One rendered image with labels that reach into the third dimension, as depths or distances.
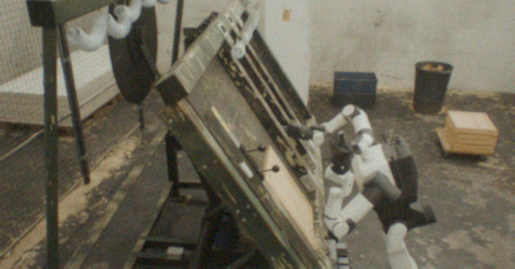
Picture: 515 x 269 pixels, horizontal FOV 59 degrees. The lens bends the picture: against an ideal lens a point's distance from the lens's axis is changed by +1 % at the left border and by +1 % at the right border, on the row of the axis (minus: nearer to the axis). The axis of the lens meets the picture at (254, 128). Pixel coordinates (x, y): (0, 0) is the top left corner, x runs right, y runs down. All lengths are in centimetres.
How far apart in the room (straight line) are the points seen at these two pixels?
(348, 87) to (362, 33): 120
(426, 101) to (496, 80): 163
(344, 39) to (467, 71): 196
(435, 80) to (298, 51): 191
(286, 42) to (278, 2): 52
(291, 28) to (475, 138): 259
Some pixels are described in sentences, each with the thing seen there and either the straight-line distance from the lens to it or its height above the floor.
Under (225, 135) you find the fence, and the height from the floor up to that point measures 158.
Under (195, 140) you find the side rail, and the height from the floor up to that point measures 167.
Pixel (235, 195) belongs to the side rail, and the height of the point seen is 143.
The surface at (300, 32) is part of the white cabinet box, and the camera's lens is 617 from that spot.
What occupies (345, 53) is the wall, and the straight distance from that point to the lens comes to 765.
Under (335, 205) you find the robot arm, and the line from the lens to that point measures 217.
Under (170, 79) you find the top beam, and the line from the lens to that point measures 173.
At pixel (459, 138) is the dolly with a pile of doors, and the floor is 27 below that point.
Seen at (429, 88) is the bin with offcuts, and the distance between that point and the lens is 673.
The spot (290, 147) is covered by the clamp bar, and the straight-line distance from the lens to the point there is 279.
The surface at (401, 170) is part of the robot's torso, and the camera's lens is 238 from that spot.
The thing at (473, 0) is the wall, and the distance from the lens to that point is 771.
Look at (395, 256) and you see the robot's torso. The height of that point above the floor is 77.
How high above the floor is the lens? 244
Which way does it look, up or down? 24 degrees down
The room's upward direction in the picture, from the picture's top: straight up
